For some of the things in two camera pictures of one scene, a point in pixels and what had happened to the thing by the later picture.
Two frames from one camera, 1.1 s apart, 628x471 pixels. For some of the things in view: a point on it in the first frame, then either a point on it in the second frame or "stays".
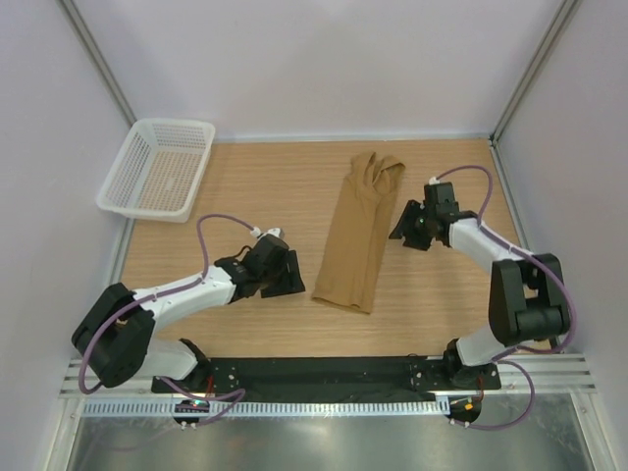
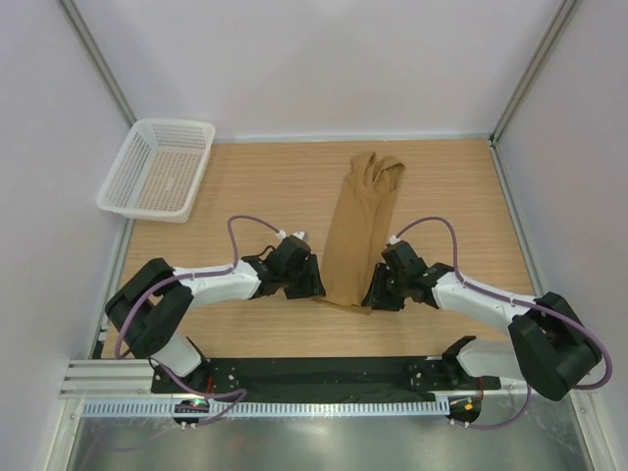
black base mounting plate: [332, 378] stays
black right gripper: [404, 227] -> [377, 296]
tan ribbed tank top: [348, 264] stays
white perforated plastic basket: [160, 171] stays
